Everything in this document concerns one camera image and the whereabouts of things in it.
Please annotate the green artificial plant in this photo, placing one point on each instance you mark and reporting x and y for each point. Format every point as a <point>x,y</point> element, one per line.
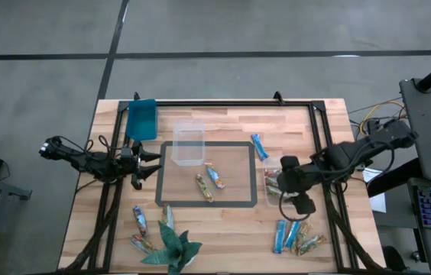
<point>173,248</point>

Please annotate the black cart crossbar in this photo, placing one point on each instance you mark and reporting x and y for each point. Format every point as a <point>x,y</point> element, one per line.
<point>395,177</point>

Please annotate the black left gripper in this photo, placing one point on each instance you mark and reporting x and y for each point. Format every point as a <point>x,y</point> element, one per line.
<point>129,162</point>

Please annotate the clear mat with grey border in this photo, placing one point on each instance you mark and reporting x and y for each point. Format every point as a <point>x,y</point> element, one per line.
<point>231,172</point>

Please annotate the tall clear plastic container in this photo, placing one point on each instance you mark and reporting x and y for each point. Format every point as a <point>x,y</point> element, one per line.
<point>188,149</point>

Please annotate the blue orange wrapper granola bar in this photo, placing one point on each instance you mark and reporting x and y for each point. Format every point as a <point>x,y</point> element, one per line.
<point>140,220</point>

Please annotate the green red wrapper granola bar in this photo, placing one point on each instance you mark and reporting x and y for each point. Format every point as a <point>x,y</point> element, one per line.
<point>141,242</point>

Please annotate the black diagonal frame brace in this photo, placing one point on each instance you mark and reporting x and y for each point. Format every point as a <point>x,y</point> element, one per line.
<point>362,255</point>
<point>81,254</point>

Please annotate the white green wrapper granola bar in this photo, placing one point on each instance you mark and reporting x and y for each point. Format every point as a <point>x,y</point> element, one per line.
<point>167,214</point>

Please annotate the grey metal cart shelf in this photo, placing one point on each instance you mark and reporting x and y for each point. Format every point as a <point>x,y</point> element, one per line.
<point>425,126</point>

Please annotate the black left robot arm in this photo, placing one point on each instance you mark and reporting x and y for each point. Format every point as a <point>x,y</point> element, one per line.
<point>85,160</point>

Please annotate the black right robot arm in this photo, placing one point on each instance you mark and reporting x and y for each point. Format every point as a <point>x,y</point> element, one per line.
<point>353,153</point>

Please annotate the grey side stand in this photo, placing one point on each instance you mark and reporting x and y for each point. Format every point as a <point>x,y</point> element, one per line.
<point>9,191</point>

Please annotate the black cart foot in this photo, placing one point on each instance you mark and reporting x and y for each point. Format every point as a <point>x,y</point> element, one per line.
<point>393,259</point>

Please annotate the white paper sheet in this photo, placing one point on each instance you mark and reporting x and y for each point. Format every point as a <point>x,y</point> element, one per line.
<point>379,202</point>

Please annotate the shallow clear plastic container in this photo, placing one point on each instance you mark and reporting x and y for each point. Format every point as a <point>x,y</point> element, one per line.
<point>269,200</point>

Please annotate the blue plastic bin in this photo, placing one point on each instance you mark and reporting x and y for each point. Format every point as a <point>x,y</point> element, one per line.
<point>141,120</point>

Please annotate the black power adapter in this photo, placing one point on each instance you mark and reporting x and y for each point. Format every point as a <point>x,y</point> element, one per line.
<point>373,126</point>

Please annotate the black table clamp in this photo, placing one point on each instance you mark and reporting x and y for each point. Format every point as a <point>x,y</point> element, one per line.
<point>136,96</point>
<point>277,97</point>

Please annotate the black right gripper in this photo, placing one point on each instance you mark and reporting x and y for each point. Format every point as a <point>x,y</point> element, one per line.
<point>295,179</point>

